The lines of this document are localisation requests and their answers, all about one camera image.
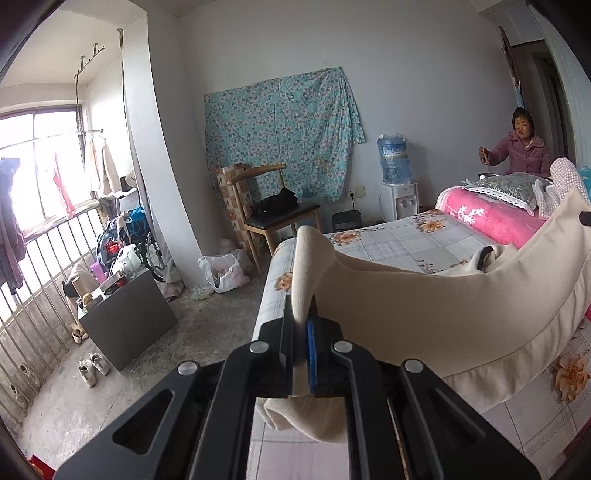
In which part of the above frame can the white bag with dark print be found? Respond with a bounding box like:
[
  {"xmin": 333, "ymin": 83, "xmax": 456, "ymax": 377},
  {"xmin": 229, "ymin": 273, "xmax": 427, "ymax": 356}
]
[{"xmin": 111, "ymin": 244, "xmax": 142, "ymax": 278}]

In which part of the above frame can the blue water bottle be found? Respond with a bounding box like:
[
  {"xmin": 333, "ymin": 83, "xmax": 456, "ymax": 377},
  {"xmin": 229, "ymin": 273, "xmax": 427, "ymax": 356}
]
[{"xmin": 376, "ymin": 134, "xmax": 413, "ymax": 186}]

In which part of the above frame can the blue bag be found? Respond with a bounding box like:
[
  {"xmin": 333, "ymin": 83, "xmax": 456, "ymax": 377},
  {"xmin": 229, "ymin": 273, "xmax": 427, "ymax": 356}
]
[{"xmin": 124, "ymin": 208, "xmax": 150, "ymax": 236}]

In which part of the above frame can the white plastic bag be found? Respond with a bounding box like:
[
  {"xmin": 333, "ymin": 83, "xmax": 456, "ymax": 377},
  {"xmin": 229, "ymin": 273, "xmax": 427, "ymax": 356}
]
[{"xmin": 198, "ymin": 253, "xmax": 250, "ymax": 294}]

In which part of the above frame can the wheelchair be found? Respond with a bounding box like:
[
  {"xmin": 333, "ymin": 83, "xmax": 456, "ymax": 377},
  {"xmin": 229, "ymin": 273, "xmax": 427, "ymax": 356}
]
[{"xmin": 97, "ymin": 208, "xmax": 167, "ymax": 284}]

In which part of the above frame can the metal railing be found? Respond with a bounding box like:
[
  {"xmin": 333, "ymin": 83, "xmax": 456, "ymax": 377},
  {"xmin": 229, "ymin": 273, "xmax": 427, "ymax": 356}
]
[{"xmin": 0, "ymin": 208, "xmax": 105, "ymax": 431}]

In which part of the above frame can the black clothing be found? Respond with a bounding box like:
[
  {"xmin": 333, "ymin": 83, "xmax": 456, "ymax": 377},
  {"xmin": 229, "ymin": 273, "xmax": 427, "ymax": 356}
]
[{"xmin": 257, "ymin": 188, "xmax": 300, "ymax": 218}]

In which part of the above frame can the teal floral wall cloth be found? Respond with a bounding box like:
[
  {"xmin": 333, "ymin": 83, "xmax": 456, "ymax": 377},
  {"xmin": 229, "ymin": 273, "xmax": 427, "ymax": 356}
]
[{"xmin": 204, "ymin": 66, "xmax": 366, "ymax": 204}]

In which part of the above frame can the lace-trimmed pillow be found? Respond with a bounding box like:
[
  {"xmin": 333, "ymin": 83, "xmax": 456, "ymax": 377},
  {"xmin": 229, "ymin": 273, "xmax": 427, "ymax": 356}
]
[{"xmin": 464, "ymin": 172, "xmax": 553, "ymax": 218}]

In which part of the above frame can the pink checked cloth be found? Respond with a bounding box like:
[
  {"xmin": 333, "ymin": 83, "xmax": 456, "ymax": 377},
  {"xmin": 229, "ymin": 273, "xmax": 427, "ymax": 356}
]
[{"xmin": 536, "ymin": 157, "xmax": 591, "ymax": 220}]

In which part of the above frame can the pink floral blanket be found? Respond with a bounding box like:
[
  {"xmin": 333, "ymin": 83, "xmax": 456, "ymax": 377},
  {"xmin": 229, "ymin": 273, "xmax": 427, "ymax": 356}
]
[{"xmin": 434, "ymin": 185, "xmax": 591, "ymax": 326}]

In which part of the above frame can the ceiling clothes drying rack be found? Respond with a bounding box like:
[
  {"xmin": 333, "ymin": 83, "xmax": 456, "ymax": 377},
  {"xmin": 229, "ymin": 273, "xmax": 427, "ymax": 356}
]
[{"xmin": 73, "ymin": 42, "xmax": 106, "ymax": 140}]

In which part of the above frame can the window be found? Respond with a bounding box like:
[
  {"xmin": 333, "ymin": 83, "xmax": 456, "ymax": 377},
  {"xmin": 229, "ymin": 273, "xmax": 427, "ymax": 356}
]
[{"xmin": 0, "ymin": 106, "xmax": 91, "ymax": 241}]

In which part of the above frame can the hanging pink garment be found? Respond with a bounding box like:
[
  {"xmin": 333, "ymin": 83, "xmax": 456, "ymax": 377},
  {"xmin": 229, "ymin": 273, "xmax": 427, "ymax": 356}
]
[{"xmin": 53, "ymin": 152, "xmax": 77, "ymax": 220}]

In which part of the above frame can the stack of patterned cardboard boxes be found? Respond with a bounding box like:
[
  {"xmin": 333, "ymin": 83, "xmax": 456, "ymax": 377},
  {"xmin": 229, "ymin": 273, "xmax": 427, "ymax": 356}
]
[{"xmin": 213, "ymin": 164, "xmax": 254, "ymax": 250}]

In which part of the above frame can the hanging dark purple garment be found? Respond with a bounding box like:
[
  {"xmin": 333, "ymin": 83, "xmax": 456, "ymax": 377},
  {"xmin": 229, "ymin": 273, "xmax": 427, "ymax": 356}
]
[{"xmin": 0, "ymin": 157, "xmax": 27, "ymax": 294}]

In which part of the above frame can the dark wooden door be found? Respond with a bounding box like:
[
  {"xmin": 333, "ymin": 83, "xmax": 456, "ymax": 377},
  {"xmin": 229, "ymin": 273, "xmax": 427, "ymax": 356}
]
[{"xmin": 501, "ymin": 28, "xmax": 525, "ymax": 112}]

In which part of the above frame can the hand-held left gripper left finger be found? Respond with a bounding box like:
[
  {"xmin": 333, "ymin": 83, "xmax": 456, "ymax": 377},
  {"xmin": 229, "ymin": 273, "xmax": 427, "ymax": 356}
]
[{"xmin": 53, "ymin": 295, "xmax": 297, "ymax": 480}]

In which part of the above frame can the cream jacket with black trim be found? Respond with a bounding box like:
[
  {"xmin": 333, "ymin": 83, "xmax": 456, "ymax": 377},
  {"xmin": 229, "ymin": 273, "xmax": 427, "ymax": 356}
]
[{"xmin": 263, "ymin": 187, "xmax": 591, "ymax": 446}]

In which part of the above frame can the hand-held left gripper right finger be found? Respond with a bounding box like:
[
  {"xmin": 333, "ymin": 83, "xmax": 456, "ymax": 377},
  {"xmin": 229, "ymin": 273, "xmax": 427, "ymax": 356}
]
[{"xmin": 307, "ymin": 300, "xmax": 541, "ymax": 480}]

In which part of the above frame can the white water dispenser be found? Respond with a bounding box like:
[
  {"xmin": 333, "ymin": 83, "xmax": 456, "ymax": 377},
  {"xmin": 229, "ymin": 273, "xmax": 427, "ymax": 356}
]
[{"xmin": 379, "ymin": 181, "xmax": 420, "ymax": 222}]

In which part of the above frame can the dark grey cabinet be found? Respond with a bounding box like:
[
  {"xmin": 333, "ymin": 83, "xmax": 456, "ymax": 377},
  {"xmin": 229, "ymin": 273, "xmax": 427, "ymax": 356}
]
[{"xmin": 76, "ymin": 265, "xmax": 179, "ymax": 373}]

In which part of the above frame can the wooden chair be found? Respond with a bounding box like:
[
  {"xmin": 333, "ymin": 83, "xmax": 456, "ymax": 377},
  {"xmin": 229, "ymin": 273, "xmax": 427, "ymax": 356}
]
[{"xmin": 228, "ymin": 164, "xmax": 323, "ymax": 274}]

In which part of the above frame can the hanging beige coat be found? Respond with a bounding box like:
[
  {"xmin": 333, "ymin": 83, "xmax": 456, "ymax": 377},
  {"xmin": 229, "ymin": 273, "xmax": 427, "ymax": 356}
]
[{"xmin": 84, "ymin": 134, "xmax": 122, "ymax": 197}]

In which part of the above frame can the red box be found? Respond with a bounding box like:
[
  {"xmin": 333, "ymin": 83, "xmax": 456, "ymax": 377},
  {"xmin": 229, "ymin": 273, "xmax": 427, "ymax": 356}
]
[{"xmin": 28, "ymin": 455, "xmax": 59, "ymax": 480}]

